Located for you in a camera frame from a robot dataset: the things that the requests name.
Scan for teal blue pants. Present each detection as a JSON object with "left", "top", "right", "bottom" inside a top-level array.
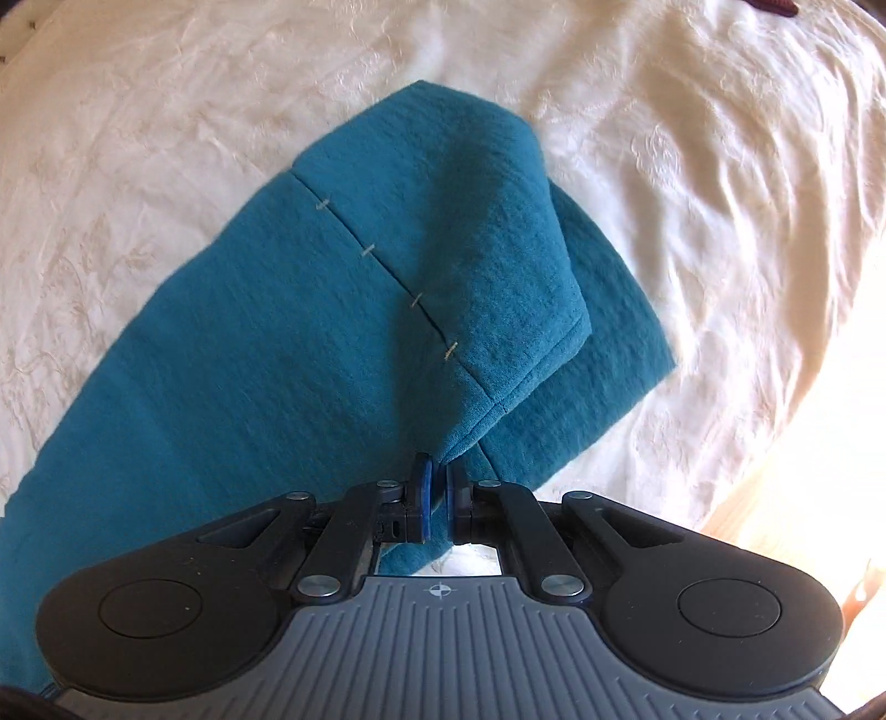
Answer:
[{"left": 2, "top": 83, "right": 674, "bottom": 692}]

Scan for white floral bedspread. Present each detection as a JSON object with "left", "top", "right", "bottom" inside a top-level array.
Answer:
[{"left": 2, "top": 2, "right": 884, "bottom": 595}]

